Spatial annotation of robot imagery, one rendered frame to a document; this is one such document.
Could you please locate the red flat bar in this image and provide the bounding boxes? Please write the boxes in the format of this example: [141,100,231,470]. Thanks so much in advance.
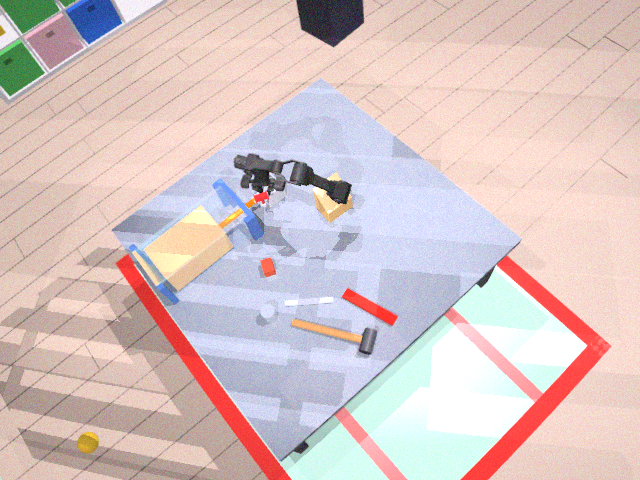
[342,288,398,325]

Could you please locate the white cylinder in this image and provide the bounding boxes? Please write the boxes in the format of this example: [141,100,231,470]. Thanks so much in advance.
[260,304,278,323]

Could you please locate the white flat bar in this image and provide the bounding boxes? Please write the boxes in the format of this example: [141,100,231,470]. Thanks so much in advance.
[284,297,334,307]

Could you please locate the mallet with wooden handle and black head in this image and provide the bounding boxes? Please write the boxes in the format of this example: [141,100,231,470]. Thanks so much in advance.
[292,319,378,355]

